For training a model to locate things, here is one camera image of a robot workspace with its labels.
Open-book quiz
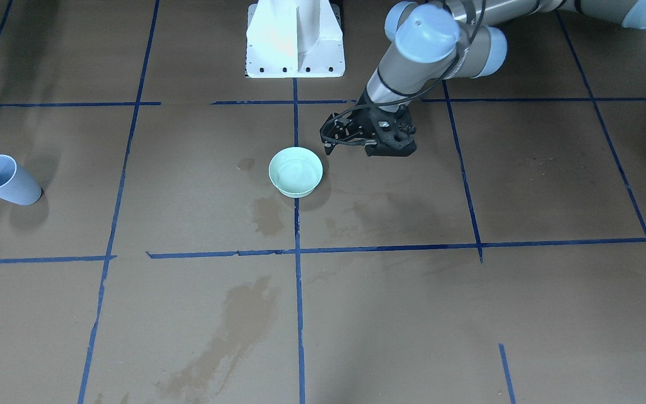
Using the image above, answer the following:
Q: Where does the light blue plastic cup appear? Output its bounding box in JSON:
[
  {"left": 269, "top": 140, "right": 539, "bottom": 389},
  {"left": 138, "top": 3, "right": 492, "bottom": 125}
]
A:
[{"left": 0, "top": 154, "right": 43, "bottom": 205}]

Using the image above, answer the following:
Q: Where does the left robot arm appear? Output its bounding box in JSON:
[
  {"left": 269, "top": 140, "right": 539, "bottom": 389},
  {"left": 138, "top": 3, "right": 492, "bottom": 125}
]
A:
[{"left": 320, "top": 1, "right": 646, "bottom": 157}]

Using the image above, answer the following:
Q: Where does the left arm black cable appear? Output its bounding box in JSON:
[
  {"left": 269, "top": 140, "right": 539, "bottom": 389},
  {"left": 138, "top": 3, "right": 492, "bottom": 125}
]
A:
[{"left": 323, "top": 0, "right": 486, "bottom": 148}]

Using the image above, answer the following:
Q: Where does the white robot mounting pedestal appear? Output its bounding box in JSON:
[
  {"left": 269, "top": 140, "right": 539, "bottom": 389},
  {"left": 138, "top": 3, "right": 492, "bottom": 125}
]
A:
[{"left": 244, "top": 1, "right": 346, "bottom": 79}]

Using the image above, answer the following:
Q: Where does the mint green bowl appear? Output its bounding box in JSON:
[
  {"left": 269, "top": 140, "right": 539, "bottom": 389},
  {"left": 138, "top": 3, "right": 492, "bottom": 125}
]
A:
[{"left": 267, "top": 148, "right": 323, "bottom": 199}]

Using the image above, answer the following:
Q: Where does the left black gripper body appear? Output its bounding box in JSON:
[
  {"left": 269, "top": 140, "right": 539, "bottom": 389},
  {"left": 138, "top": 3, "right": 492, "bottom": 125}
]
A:
[{"left": 351, "top": 105, "right": 417, "bottom": 158}]

